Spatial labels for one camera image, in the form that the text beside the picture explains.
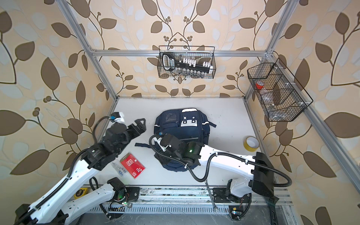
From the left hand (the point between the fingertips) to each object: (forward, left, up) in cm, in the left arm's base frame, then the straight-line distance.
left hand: (138, 122), depth 70 cm
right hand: (-11, -11, -11) cm, 19 cm away
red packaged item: (-12, +8, -31) cm, 34 cm away
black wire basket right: (+12, -75, +7) cm, 76 cm away
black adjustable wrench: (-31, -69, -28) cm, 80 cm away
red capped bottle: (+23, -67, +6) cm, 71 cm away
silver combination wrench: (-29, -39, -29) cm, 57 cm away
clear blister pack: (-14, +15, -28) cm, 35 cm away
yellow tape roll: (+3, -69, -28) cm, 74 cm away
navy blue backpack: (+11, -28, -18) cm, 35 cm away
